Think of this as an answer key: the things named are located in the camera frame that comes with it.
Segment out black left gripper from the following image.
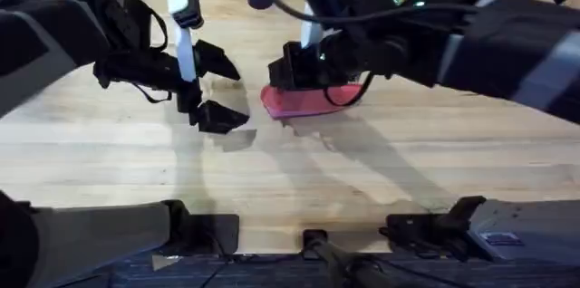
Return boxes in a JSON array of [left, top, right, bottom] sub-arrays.
[[92, 39, 251, 135]]

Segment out pink soft zip bag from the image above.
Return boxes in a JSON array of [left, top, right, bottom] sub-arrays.
[[260, 82, 364, 120]]

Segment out right wrist upright plate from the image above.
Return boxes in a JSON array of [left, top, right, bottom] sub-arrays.
[[300, 2, 325, 50]]

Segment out wrist upright plate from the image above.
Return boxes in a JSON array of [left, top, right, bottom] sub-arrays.
[[300, 2, 325, 50], [165, 0, 205, 83]]

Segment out left wrist upright plate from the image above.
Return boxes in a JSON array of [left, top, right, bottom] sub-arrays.
[[165, 0, 205, 83]]

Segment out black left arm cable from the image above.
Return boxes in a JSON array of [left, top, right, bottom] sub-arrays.
[[129, 6, 174, 104]]

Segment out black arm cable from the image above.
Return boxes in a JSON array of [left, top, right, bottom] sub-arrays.
[[270, 0, 482, 108], [129, 6, 174, 104]]

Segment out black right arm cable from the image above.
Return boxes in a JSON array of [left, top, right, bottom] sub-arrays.
[[270, 0, 482, 108]]

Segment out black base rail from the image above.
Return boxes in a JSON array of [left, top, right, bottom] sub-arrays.
[[58, 251, 580, 288]]

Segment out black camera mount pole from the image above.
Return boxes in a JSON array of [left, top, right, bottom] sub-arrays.
[[302, 228, 395, 288]]

